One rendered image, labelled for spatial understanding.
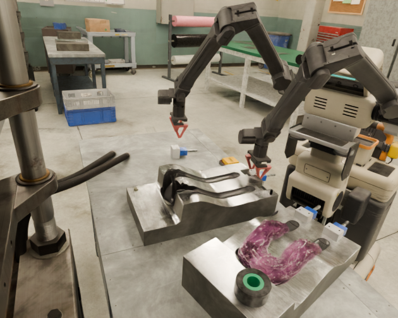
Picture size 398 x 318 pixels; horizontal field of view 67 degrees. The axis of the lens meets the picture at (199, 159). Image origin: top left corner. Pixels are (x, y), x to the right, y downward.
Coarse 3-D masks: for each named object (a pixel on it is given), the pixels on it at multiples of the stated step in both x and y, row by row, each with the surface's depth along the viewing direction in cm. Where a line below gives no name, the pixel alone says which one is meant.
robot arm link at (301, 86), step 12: (300, 72) 87; (324, 72) 78; (300, 84) 87; (312, 84) 82; (324, 84) 83; (288, 96) 95; (300, 96) 93; (276, 108) 104; (288, 108) 99; (264, 120) 115; (276, 120) 106; (264, 132) 115; (276, 132) 113
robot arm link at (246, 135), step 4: (256, 128) 120; (260, 128) 120; (240, 132) 122; (244, 132) 119; (248, 132) 119; (252, 132) 119; (256, 132) 119; (260, 132) 119; (240, 136) 122; (244, 136) 118; (248, 136) 118; (252, 136) 118; (256, 136) 118; (260, 136) 119; (268, 136) 114; (272, 136) 114; (240, 140) 122; (244, 140) 120; (248, 140) 120; (252, 140) 120; (264, 140) 117; (268, 140) 116; (272, 140) 116
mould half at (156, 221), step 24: (216, 168) 125; (240, 168) 125; (144, 192) 110; (264, 192) 110; (144, 216) 98; (168, 216) 99; (192, 216) 97; (216, 216) 102; (240, 216) 106; (264, 216) 112; (144, 240) 94
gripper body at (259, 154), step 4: (256, 144) 124; (256, 148) 124; (260, 148) 123; (264, 148) 123; (248, 152) 130; (252, 152) 129; (256, 152) 125; (260, 152) 124; (264, 152) 124; (252, 156) 127; (256, 156) 125; (260, 156) 125; (264, 156) 125; (256, 160) 123; (260, 160) 123; (264, 160) 123; (268, 160) 124
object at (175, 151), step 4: (176, 144) 151; (172, 148) 146; (176, 148) 147; (180, 148) 150; (184, 148) 150; (172, 152) 147; (176, 152) 147; (180, 152) 148; (184, 152) 149; (172, 156) 148; (176, 156) 148
